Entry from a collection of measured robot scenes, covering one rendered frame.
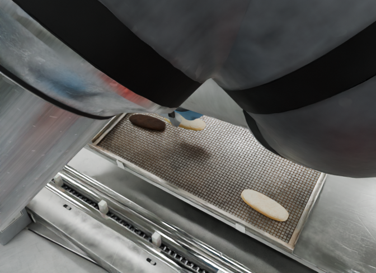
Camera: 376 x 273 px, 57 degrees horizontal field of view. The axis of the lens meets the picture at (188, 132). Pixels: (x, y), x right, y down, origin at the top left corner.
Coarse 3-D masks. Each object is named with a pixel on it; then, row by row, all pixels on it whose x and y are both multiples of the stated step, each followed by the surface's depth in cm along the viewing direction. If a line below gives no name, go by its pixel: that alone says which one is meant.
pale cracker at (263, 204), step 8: (248, 192) 68; (256, 192) 68; (248, 200) 67; (256, 200) 67; (264, 200) 67; (272, 200) 67; (256, 208) 66; (264, 208) 66; (272, 208) 66; (280, 208) 66; (272, 216) 65; (280, 216) 65
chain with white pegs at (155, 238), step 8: (56, 176) 77; (64, 184) 79; (72, 192) 77; (88, 200) 76; (96, 208) 74; (104, 208) 72; (112, 216) 73; (128, 224) 71; (144, 232) 69; (152, 240) 66; (160, 240) 66; (168, 248) 67; (176, 256) 66; (192, 264) 64; (208, 272) 63
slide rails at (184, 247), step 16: (64, 176) 79; (64, 192) 76; (96, 192) 76; (112, 208) 73; (128, 208) 73; (112, 224) 70; (144, 224) 70; (144, 240) 67; (176, 240) 67; (160, 256) 64; (192, 256) 64; (208, 256) 64; (192, 272) 62; (224, 272) 62
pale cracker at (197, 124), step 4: (180, 116) 77; (168, 120) 77; (184, 120) 76; (188, 120) 76; (192, 120) 76; (196, 120) 76; (200, 120) 76; (180, 124) 76; (184, 124) 76; (188, 124) 75; (192, 124) 75; (196, 124) 75; (200, 124) 75; (204, 124) 75; (184, 128) 76; (188, 128) 75; (192, 128) 75; (196, 128) 75; (200, 128) 75
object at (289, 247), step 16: (112, 128) 85; (176, 128) 83; (224, 128) 81; (96, 144) 82; (224, 144) 78; (128, 160) 78; (176, 160) 77; (208, 160) 76; (224, 160) 75; (288, 160) 74; (176, 176) 74; (192, 176) 73; (208, 176) 73; (224, 176) 72; (288, 176) 71; (320, 176) 70; (176, 192) 71; (224, 192) 70; (272, 192) 69; (304, 192) 68; (208, 208) 68; (224, 208) 68; (288, 208) 66; (256, 224) 65; (288, 224) 64; (304, 224) 63; (272, 240) 61; (288, 240) 62
